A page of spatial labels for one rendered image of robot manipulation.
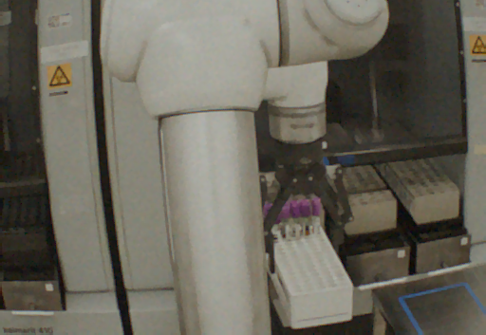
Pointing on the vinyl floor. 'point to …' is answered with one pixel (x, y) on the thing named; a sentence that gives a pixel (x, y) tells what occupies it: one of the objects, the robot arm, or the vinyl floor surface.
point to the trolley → (433, 305)
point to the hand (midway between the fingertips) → (303, 255)
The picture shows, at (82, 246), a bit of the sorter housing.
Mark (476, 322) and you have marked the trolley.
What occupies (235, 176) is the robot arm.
